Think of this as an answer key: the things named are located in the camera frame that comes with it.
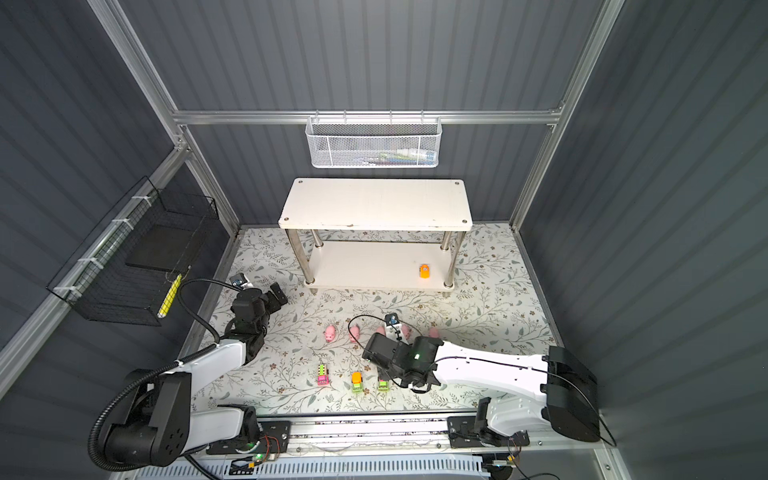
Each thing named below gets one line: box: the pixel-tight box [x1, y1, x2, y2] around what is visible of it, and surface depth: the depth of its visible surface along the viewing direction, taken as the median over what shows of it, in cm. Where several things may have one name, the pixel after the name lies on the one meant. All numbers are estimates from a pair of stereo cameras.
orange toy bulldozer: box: [419, 264, 431, 279], surface depth 100 cm
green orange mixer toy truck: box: [351, 371, 364, 394], surface depth 82 cm
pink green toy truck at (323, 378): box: [317, 364, 330, 386], surface depth 84 cm
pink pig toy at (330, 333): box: [325, 325, 335, 343], surface depth 92 cm
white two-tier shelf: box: [278, 178, 473, 290], surface depth 98 cm
